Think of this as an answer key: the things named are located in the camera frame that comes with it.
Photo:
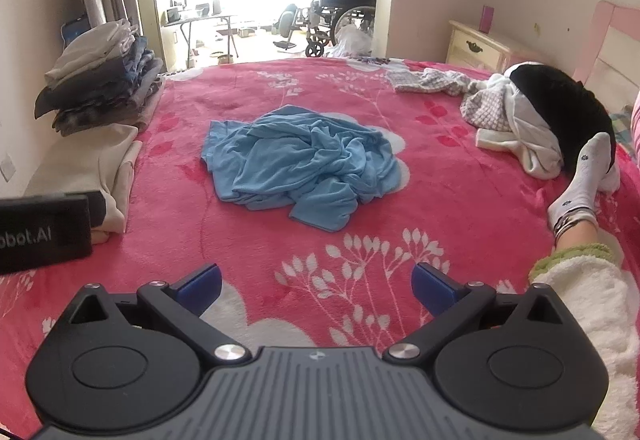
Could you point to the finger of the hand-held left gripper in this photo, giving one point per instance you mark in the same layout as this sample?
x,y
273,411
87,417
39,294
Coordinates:
x,y
96,209

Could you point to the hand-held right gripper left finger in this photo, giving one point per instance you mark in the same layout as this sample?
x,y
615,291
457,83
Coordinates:
x,y
202,287

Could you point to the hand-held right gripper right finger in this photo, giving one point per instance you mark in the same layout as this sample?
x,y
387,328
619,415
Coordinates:
x,y
430,287

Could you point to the light blue t-shirt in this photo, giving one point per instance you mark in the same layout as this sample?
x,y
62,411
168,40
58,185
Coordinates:
x,y
305,165

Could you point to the stack of folded clothes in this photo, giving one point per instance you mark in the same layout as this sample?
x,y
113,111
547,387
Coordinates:
x,y
100,75

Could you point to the beige folded cloth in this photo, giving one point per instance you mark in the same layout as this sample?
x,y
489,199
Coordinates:
x,y
95,170

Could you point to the red floral blanket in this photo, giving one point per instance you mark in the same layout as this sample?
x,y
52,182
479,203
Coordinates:
x,y
450,200

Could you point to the person's right foot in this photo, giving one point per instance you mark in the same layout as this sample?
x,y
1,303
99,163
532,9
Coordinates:
x,y
580,185

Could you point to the white garment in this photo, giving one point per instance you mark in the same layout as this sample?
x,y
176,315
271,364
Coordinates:
x,y
530,135

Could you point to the blue bag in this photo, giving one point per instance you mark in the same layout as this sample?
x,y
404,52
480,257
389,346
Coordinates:
x,y
75,28

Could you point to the folding table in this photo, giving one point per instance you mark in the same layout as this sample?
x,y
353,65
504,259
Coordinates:
x,y
195,18

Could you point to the black garment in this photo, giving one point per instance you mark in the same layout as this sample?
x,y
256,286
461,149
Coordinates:
x,y
565,105

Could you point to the cream nightstand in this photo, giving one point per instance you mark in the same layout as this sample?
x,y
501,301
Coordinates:
x,y
480,48

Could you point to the white plastic bag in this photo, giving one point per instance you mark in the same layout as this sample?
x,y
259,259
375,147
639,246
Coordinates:
x,y
352,40

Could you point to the pink patterned bedding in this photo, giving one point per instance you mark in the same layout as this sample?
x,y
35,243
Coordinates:
x,y
636,125

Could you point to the purple box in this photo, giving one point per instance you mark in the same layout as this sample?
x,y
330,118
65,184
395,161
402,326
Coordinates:
x,y
487,19

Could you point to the black wheelchair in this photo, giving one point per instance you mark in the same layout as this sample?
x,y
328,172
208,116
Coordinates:
x,y
345,5

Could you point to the pink headboard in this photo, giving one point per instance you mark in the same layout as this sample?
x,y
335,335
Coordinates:
x,y
607,35

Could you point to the white wall socket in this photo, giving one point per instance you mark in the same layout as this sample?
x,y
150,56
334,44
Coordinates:
x,y
6,166

